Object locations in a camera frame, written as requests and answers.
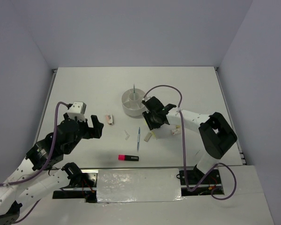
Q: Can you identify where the blue clear pen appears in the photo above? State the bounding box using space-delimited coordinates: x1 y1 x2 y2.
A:
137 127 141 152

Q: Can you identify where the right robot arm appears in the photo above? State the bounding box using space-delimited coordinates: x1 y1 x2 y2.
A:
142 97 237 183

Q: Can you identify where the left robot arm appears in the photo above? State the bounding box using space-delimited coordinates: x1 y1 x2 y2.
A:
0 114 104 225

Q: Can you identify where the grey eraser block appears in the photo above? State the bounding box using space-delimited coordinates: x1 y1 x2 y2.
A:
144 132 152 142

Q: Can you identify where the white round compartment organizer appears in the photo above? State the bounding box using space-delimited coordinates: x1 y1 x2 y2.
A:
121 88 146 117

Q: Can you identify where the pink capped black highlighter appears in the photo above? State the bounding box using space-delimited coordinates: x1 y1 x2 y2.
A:
118 155 139 162

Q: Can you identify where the silver foil taped panel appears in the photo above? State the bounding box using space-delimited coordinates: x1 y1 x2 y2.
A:
96 168 183 203

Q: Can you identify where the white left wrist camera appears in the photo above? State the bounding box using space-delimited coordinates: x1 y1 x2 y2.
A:
67 101 87 122

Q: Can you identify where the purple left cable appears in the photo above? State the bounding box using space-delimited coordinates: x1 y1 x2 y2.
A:
0 101 73 223

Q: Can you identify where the purple cable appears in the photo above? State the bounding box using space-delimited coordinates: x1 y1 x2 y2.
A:
142 84 237 200
0 101 73 223

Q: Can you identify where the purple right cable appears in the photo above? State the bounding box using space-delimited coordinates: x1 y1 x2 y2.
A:
142 84 237 200

